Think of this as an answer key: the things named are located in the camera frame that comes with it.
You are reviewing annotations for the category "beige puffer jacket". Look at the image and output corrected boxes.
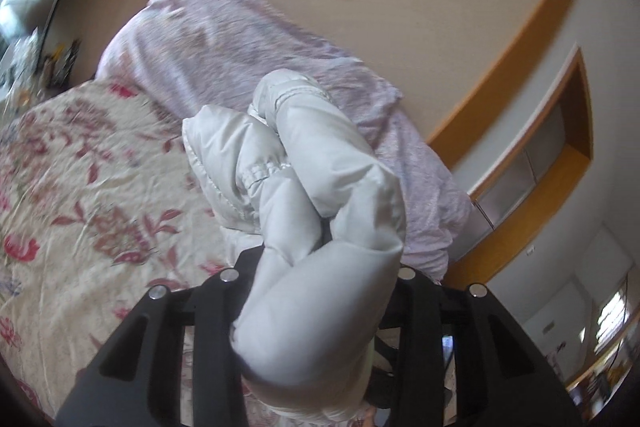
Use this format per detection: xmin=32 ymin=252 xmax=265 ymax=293
xmin=182 ymin=69 xmax=406 ymax=424

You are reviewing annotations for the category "lilac pillow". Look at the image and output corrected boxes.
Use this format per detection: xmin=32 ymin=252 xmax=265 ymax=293
xmin=96 ymin=0 xmax=375 ymax=118
xmin=319 ymin=56 xmax=474 ymax=285

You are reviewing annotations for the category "right lilac pillow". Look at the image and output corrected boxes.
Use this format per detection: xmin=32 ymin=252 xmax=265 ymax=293
xmin=319 ymin=56 xmax=474 ymax=285

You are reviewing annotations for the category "floral bed cover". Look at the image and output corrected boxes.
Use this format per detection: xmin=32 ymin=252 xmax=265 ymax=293
xmin=0 ymin=78 xmax=281 ymax=427

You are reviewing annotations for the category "left lilac pillow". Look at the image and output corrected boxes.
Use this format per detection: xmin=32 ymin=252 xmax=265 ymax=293
xmin=96 ymin=0 xmax=375 ymax=118

